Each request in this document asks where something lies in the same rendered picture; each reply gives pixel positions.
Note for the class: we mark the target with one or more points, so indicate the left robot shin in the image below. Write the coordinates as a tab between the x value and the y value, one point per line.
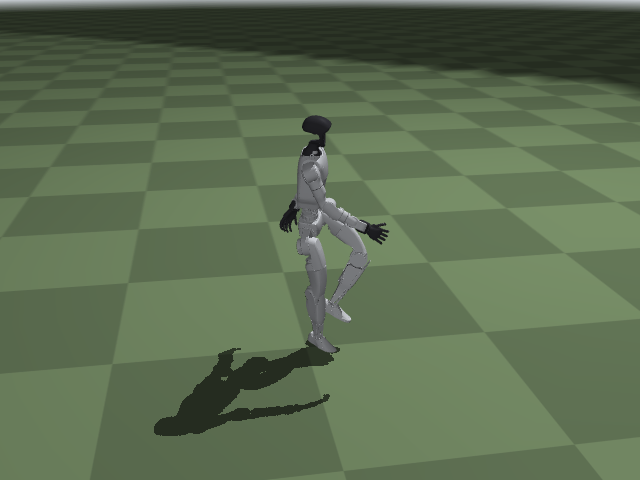
348	278

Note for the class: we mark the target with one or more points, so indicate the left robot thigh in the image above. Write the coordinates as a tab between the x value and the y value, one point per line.
349	236

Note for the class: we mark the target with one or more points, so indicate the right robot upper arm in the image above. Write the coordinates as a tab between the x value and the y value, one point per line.
312	177

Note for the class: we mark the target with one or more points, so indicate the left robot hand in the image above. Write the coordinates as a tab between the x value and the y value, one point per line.
288	217

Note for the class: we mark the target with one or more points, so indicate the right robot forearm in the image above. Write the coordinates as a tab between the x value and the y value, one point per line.
339	214

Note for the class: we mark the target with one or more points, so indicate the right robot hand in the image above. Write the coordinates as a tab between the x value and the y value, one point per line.
374	231

